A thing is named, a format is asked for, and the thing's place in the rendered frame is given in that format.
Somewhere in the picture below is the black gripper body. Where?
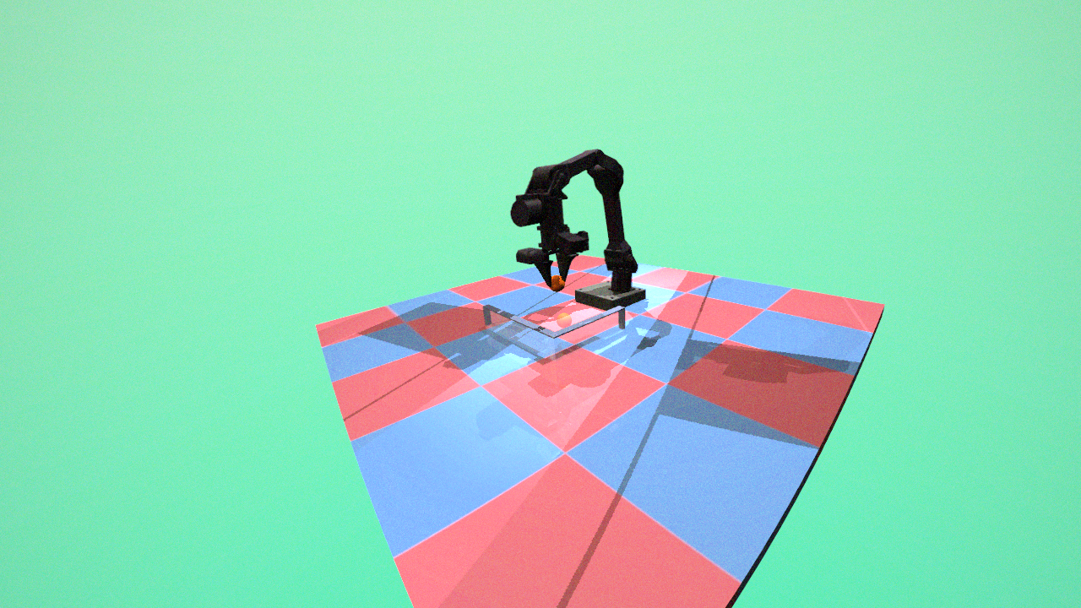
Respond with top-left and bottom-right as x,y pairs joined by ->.
516,220 -> 570,264

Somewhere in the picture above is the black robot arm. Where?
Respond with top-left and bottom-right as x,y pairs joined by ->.
510,149 -> 638,293

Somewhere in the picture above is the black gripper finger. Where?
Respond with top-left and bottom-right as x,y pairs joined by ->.
534,260 -> 553,287
556,253 -> 579,282

